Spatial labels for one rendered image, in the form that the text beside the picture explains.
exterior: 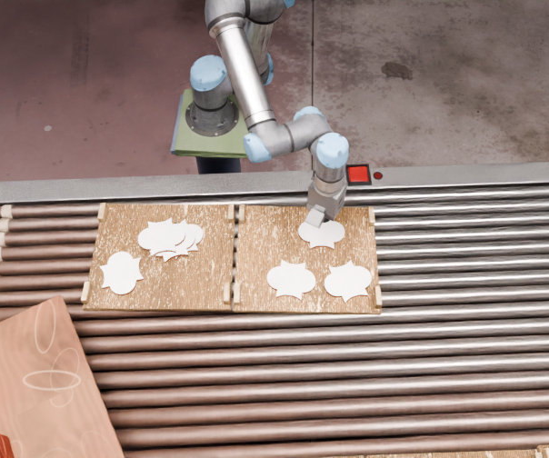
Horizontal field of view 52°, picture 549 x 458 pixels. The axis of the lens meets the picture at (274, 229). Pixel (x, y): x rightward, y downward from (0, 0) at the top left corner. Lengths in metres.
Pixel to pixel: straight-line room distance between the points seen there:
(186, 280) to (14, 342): 0.47
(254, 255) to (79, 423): 0.64
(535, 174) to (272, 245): 0.90
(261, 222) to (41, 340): 0.69
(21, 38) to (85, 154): 1.10
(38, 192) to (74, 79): 1.80
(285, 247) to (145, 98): 1.97
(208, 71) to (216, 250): 0.57
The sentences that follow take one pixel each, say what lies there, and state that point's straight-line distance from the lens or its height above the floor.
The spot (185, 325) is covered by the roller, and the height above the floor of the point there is 0.92.
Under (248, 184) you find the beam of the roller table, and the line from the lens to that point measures 1.80.
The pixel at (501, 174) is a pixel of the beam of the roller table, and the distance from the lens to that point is 1.96.
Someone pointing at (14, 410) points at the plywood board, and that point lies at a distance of 1.49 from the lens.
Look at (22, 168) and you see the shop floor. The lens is 3.29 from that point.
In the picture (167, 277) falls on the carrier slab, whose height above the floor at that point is 0.94.
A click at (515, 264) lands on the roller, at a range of 1.79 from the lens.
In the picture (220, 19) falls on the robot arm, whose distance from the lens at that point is 1.46.
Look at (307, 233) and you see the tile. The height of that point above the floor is 0.95.
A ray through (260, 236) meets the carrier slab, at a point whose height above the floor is 0.94.
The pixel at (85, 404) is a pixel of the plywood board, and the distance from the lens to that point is 1.43.
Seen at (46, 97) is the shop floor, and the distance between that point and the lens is 3.60.
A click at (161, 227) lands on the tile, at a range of 1.68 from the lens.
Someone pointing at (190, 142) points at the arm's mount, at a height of 0.90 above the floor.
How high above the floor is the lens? 2.36
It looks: 58 degrees down
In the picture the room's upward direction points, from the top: straight up
